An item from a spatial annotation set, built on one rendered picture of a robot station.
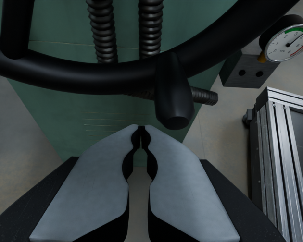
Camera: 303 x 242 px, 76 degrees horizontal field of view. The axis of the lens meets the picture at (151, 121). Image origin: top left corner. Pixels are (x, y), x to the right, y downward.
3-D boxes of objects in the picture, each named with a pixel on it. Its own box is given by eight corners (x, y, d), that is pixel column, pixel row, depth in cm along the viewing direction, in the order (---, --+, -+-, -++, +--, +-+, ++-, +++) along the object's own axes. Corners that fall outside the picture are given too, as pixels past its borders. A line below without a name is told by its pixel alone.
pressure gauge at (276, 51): (249, 70, 32) (283, 22, 25) (243, 55, 34) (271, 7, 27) (284, 73, 33) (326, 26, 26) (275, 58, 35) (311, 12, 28)
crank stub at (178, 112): (148, 120, 11) (191, 107, 10) (145, 54, 14) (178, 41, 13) (165, 139, 13) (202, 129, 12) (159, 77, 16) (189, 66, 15)
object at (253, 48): (222, 88, 39) (243, 54, 32) (210, 50, 46) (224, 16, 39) (261, 90, 40) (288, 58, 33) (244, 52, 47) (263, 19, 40)
